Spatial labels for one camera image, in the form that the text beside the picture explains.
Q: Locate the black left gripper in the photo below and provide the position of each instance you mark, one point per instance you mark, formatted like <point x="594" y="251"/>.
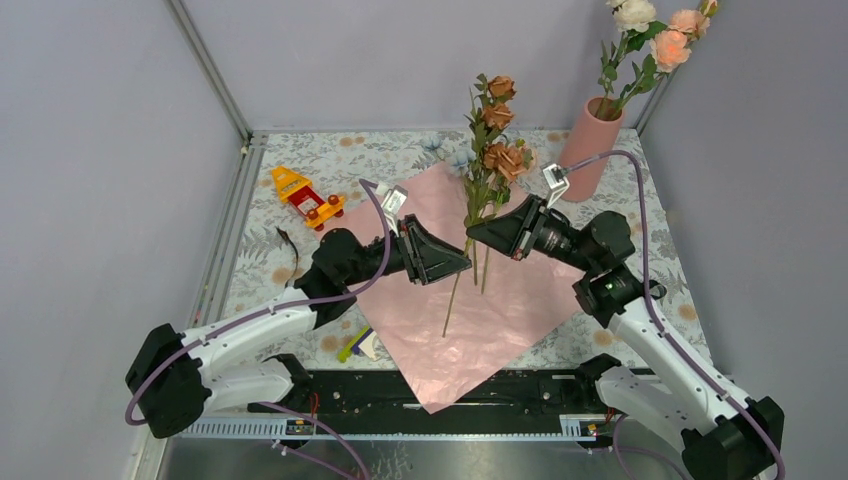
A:
<point x="425" y="256"/>

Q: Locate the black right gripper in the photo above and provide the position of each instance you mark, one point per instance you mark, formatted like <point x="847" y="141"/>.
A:
<point x="515" y="232"/>

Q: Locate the pink wrapping paper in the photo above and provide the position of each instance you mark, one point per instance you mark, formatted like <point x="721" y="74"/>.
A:
<point x="445" y="338"/>

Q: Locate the blue hydrangea flower stem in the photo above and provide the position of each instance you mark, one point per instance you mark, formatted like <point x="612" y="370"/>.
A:
<point x="459" y="162"/>

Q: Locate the black ribbon with gold letters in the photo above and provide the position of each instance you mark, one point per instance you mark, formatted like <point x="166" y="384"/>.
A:
<point x="288" y="268"/>

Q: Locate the pink flower stem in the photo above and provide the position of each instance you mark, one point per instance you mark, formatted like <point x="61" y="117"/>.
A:
<point x="672" y="47"/>

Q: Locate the orange rose flower stem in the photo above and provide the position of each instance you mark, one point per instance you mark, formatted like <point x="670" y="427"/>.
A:
<point x="500" y="161"/>

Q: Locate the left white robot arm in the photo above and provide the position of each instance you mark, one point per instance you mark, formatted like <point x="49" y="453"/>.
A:
<point x="177" y="377"/>

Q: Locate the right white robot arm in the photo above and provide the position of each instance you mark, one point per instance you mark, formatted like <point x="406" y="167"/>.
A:
<point x="720" y="431"/>

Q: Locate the pink cylindrical vase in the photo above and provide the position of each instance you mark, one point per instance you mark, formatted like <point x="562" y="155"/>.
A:
<point x="595" y="131"/>

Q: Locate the green purple white toy block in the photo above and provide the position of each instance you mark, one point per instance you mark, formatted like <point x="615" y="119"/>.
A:
<point x="363" y="344"/>

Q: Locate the floral patterned table mat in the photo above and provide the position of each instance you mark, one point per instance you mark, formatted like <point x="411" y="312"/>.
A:
<point x="571" y="343"/>

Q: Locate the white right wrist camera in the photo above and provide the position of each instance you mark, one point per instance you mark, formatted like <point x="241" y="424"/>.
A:
<point x="558" y="183"/>

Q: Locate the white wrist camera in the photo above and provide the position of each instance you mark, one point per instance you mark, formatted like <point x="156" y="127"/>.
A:
<point x="393" y="198"/>
<point x="558" y="183"/>

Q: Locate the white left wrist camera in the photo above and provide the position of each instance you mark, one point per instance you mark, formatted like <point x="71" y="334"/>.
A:
<point x="393" y="198"/>

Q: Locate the perforated metal front rail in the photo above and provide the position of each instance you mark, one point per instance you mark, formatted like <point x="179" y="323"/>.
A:
<point x="522" y="428"/>

